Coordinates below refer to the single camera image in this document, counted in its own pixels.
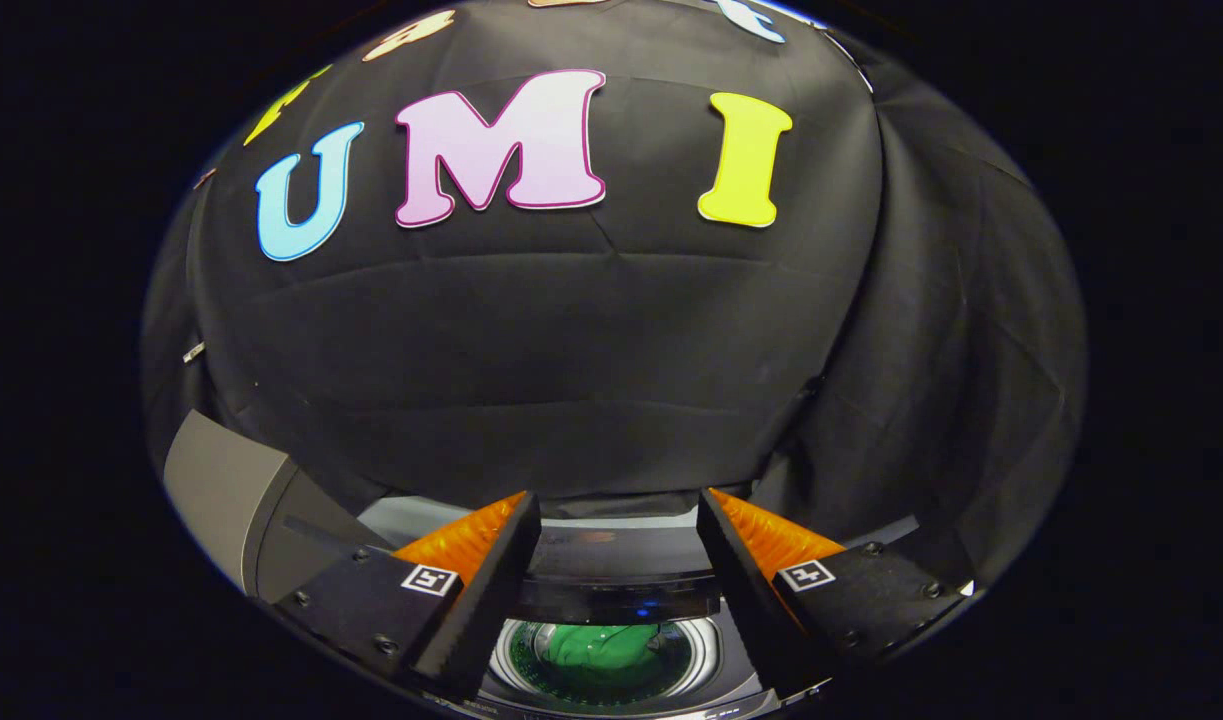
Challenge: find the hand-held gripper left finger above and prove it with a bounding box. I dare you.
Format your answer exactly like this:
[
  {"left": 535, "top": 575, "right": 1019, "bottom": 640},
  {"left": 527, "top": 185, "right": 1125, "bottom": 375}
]
[{"left": 271, "top": 490, "right": 544, "bottom": 701}]

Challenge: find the black backdrop cloth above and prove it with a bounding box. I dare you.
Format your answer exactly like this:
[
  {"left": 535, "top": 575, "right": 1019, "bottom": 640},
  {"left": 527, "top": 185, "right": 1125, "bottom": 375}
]
[{"left": 139, "top": 0, "right": 1090, "bottom": 591}]

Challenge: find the grey washing machine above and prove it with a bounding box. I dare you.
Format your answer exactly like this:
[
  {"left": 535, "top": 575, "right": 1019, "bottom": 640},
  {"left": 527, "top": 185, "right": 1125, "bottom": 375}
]
[{"left": 356, "top": 490, "right": 975, "bottom": 720}]

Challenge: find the green polo shirt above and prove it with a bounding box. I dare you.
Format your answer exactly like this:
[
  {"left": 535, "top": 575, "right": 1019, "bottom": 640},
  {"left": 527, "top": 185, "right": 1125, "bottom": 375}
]
[{"left": 543, "top": 622, "right": 677, "bottom": 683}]

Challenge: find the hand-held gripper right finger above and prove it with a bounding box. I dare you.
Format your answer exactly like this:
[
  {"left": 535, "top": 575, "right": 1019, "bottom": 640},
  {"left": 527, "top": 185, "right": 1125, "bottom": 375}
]
[{"left": 696, "top": 488, "right": 975, "bottom": 701}]

